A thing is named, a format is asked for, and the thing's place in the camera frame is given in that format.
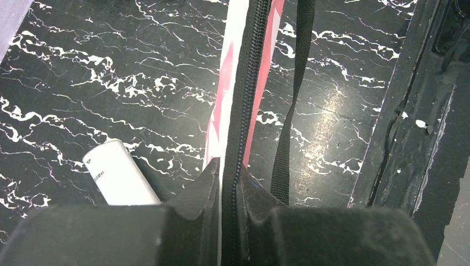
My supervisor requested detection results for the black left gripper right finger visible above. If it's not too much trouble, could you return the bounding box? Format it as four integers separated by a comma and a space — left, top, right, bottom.
236, 168, 436, 265

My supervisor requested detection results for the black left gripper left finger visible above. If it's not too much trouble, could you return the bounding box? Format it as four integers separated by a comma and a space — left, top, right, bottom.
1, 158, 219, 265

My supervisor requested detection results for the white shuttlecock tube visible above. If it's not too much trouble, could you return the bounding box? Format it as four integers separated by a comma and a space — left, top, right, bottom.
83, 140, 162, 206

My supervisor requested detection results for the pink racket cover bag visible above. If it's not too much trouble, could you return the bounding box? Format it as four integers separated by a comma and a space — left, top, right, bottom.
204, 1, 316, 265

